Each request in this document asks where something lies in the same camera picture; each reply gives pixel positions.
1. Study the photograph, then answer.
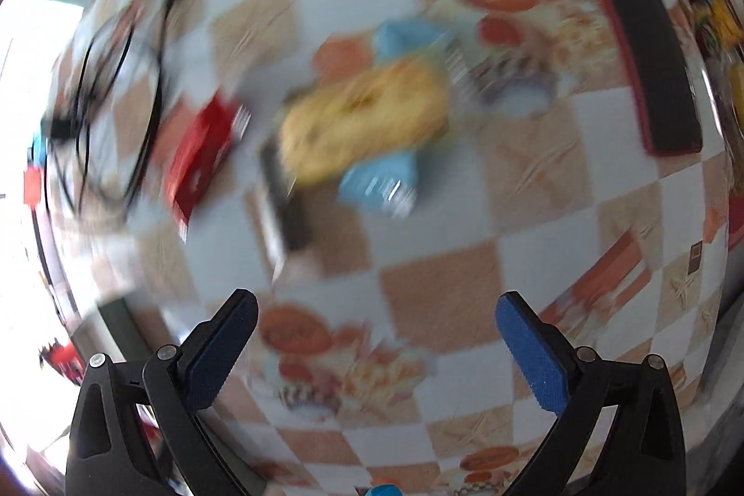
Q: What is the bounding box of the blue snack packet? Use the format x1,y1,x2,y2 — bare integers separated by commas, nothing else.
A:
278,18,457,219

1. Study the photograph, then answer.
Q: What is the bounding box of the orange plastic item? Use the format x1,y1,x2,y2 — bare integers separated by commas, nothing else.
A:
22,166,46,210

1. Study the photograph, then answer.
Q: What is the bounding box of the checkered printed tablecloth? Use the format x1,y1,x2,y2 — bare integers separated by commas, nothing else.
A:
46,0,734,496

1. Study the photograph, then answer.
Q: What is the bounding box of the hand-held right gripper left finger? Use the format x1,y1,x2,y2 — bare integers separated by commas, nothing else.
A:
64,289,259,496

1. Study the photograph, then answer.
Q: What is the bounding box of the red snack packet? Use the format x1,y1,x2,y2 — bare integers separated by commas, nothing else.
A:
164,88,252,225

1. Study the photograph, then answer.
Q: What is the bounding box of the black cable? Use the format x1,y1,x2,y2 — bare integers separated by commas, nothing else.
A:
51,0,188,207

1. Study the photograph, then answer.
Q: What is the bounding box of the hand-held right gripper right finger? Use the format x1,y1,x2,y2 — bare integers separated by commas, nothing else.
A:
496,290,688,496

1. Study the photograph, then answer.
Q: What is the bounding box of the phone in red case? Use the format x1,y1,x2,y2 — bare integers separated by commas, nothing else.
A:
574,0,705,158

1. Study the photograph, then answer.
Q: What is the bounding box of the dark snack packet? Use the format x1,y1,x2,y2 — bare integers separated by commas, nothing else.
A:
257,134,310,265

